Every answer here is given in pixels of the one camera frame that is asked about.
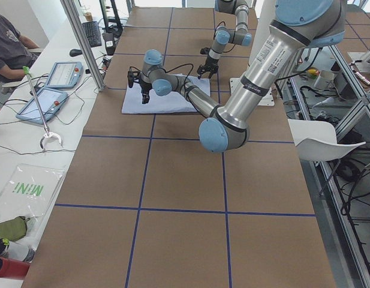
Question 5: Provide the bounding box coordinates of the teach pendant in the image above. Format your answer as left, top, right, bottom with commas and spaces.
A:
45, 62, 83, 89
16, 88, 68, 124

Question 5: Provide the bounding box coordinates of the white plastic chair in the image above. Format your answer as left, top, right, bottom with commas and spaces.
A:
288, 119, 366, 161

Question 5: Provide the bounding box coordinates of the lower teach pendant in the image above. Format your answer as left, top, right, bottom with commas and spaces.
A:
16, 88, 68, 124

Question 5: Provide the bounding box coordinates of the upper teach pendant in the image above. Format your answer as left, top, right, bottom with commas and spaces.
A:
45, 62, 83, 89

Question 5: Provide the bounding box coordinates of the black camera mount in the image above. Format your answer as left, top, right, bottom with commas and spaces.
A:
127, 66, 141, 88

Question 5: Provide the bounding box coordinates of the seated person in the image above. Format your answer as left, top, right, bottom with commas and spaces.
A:
0, 14, 39, 83

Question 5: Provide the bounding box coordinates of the red bottle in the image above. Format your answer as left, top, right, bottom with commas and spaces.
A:
0, 257, 31, 280

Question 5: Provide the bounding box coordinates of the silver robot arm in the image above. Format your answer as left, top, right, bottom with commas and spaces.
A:
128, 1, 347, 152
197, 0, 252, 79

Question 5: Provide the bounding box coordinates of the light blue striped shirt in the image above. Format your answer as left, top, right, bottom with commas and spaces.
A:
122, 80, 197, 114

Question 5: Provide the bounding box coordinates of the reacher grabber tool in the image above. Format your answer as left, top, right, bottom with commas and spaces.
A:
22, 66, 64, 151

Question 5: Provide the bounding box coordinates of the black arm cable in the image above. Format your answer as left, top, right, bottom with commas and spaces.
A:
162, 62, 194, 79

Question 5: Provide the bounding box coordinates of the black keyboard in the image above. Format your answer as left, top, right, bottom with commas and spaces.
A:
82, 20, 102, 47

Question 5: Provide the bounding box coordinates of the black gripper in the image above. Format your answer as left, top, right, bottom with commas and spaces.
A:
196, 53, 219, 80
139, 74, 152, 104

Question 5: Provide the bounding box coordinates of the clear bag with green print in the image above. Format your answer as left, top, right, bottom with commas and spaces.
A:
0, 164, 65, 223

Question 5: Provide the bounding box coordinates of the green cloth pouch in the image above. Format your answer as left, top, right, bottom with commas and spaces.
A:
0, 216, 29, 241

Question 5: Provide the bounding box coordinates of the aluminium frame post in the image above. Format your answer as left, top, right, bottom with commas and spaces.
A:
60, 0, 105, 92

